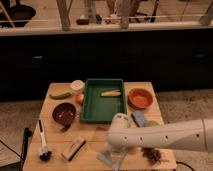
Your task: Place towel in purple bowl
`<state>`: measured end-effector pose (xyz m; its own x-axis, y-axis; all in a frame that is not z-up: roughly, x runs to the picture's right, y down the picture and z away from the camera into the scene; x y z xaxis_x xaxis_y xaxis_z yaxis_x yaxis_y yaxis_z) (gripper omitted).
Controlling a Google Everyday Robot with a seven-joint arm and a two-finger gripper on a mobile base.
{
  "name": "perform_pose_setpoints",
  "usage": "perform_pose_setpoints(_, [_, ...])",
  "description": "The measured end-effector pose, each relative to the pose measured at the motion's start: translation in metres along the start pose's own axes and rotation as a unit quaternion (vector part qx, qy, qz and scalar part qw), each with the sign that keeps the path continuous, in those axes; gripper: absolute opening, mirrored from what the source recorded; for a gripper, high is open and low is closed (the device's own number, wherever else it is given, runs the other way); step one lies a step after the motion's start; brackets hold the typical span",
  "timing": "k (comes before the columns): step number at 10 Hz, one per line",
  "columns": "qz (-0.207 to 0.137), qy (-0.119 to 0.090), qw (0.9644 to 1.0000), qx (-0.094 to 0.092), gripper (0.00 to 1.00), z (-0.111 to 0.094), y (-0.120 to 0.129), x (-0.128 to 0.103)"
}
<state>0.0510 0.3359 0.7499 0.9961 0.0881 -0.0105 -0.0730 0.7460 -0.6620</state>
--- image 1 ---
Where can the wooden scrub brush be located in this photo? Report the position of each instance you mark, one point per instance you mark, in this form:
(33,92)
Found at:
(73,147)

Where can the white dish brush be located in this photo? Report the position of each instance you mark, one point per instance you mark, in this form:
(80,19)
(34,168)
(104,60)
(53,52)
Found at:
(45,152)

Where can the small dark utensil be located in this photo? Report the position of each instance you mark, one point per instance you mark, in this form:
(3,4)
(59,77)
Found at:
(65,127)

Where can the green lime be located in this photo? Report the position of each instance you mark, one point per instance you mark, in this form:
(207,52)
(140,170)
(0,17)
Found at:
(151,123)

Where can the orange round fruit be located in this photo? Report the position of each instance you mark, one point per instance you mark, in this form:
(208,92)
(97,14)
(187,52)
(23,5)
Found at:
(79,98)

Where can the corn cob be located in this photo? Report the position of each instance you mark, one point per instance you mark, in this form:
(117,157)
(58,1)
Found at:
(113,93)

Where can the black table side handle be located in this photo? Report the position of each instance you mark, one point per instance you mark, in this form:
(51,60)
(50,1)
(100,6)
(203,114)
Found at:
(27,134)

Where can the green plastic tray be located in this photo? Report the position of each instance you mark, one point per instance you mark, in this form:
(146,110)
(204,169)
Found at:
(98,109)

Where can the light blue towel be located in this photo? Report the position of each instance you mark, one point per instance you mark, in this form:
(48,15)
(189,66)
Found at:
(112,157)

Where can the white small cup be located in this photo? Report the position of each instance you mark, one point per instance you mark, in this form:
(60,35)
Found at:
(77,85)

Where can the brown grape bunch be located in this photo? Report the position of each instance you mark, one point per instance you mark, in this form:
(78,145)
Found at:
(153,155)

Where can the orange bowl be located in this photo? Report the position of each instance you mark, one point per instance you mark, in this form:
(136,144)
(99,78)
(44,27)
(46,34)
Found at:
(140,98)

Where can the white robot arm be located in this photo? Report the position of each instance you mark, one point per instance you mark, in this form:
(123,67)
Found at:
(195,135)

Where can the purple bowl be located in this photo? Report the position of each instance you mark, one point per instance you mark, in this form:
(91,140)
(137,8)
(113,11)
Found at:
(64,113)

